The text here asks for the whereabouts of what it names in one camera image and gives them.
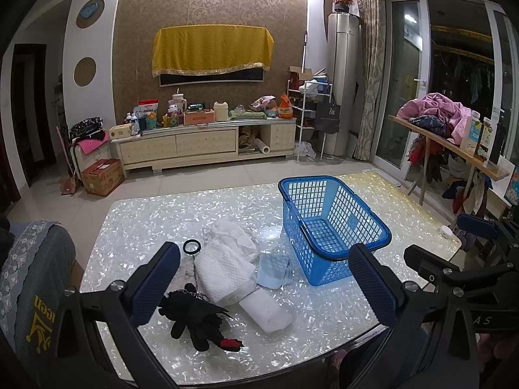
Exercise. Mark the white detergent bottle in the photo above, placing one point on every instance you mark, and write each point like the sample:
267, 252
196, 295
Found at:
472, 132

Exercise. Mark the cream TV cabinet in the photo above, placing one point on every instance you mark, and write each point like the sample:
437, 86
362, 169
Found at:
198, 145

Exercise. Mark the white metal shelf rack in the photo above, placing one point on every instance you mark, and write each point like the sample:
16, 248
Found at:
305, 94

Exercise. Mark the black shopping bag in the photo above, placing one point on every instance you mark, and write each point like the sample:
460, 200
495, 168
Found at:
327, 118

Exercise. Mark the black floral bag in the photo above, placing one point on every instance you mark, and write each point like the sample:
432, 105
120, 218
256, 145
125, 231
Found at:
85, 129

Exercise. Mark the black plush toy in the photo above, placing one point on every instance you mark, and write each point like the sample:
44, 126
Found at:
190, 310

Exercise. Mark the cream plastic canister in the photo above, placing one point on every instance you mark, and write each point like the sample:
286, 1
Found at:
221, 111

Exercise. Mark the pink storage box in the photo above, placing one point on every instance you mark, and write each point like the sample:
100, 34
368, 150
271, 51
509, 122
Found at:
199, 117

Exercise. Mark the cardboard box on floor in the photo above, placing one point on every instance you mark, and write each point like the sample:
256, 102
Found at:
101, 178

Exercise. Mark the pink clothes pile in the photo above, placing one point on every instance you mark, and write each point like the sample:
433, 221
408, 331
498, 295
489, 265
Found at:
453, 114

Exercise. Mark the white waffle towel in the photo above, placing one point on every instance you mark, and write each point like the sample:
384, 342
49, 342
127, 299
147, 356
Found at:
223, 275

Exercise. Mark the standing air conditioner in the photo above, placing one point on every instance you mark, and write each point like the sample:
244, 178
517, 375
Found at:
343, 43

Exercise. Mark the blue plastic laundry basket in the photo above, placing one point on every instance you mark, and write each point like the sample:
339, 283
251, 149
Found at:
323, 219

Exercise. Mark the grey white fuzzy cloth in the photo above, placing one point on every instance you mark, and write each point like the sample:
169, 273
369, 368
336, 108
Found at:
263, 309

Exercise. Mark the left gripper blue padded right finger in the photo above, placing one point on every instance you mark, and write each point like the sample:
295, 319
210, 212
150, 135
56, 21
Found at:
379, 284

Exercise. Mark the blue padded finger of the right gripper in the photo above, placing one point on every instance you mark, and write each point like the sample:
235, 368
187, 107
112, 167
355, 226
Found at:
428, 265
477, 226

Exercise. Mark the grey chair with yellow print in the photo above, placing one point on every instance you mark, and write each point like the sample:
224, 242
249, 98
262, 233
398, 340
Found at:
35, 273

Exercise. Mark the wooden side table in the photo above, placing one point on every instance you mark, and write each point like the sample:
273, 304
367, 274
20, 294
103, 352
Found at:
490, 170

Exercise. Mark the white paper roll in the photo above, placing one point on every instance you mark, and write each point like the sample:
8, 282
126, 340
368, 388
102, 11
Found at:
262, 147

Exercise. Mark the small white round lid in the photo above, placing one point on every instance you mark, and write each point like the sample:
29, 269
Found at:
446, 232

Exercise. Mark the yellow cloth over TV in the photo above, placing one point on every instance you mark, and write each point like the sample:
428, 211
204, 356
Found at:
207, 50

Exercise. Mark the beige patterned curtain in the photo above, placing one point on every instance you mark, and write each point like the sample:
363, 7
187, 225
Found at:
373, 15

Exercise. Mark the orange snack bag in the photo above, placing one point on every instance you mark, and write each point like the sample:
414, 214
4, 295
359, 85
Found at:
285, 110

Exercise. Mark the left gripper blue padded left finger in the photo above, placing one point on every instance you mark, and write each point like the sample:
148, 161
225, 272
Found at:
148, 283

